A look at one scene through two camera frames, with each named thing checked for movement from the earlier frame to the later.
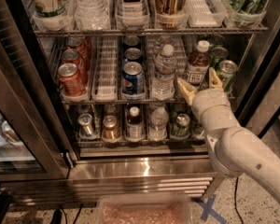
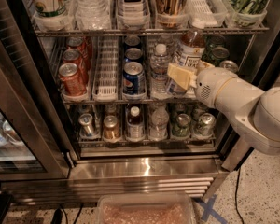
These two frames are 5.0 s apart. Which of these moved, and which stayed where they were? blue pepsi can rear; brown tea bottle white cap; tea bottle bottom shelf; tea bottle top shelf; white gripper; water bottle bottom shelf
Moved: white gripper; brown tea bottle white cap
Stayed: tea bottle bottom shelf; blue pepsi can rear; tea bottle top shelf; water bottle bottom shelf
